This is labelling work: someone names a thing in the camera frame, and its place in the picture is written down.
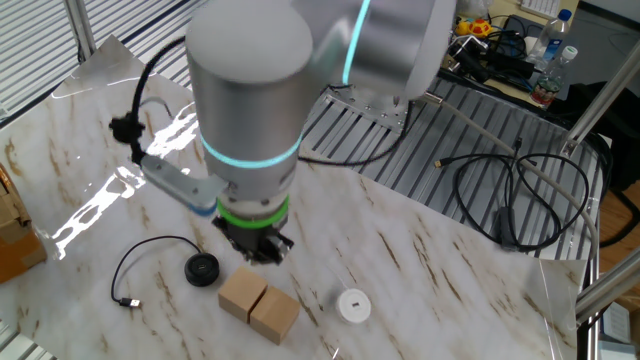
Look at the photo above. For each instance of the black round docking station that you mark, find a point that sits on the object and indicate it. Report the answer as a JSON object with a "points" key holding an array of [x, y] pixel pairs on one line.
{"points": [[201, 272]]}

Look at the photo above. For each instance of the white box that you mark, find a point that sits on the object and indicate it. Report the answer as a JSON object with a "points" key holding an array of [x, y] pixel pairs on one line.
{"points": [[615, 325]]}

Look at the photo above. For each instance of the blue cap water bottle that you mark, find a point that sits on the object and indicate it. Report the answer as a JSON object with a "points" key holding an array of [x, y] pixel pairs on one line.
{"points": [[550, 40]]}

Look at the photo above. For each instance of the aluminium frame post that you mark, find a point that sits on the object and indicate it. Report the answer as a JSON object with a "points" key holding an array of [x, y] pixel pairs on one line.
{"points": [[607, 287], [80, 25], [600, 100]]}

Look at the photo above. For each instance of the yellow red toy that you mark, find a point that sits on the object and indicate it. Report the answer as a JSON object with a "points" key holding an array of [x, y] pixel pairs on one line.
{"points": [[479, 28]]}

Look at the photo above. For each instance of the brown cardboard box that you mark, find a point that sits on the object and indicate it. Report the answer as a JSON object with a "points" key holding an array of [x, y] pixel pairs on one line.
{"points": [[15, 250]]}

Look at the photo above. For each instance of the yellow wooden desk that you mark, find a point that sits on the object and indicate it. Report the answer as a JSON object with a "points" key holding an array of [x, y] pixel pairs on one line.
{"points": [[502, 7]]}

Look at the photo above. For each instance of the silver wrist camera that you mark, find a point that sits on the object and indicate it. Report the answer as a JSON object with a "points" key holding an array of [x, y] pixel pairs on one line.
{"points": [[175, 180]]}

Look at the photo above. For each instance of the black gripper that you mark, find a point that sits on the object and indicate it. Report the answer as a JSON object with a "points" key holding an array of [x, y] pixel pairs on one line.
{"points": [[245, 237]]}

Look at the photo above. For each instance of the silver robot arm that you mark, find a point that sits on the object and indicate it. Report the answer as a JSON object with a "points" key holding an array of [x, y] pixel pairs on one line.
{"points": [[250, 110]]}

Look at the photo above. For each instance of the white cap plastic bottle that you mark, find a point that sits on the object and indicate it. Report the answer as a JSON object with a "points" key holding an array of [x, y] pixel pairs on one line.
{"points": [[550, 82]]}

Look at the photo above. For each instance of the white round docking station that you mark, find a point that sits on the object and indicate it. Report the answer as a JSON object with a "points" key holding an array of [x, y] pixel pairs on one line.
{"points": [[354, 312]]}

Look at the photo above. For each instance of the black bag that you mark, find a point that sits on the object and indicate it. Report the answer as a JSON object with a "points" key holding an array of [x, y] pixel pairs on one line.
{"points": [[625, 160]]}

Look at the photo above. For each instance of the marble patterned sheet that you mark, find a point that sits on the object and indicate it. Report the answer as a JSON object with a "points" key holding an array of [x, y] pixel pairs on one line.
{"points": [[400, 250]]}

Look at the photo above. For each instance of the white keyboard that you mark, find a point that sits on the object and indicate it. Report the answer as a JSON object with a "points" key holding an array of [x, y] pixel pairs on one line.
{"points": [[540, 6]]}

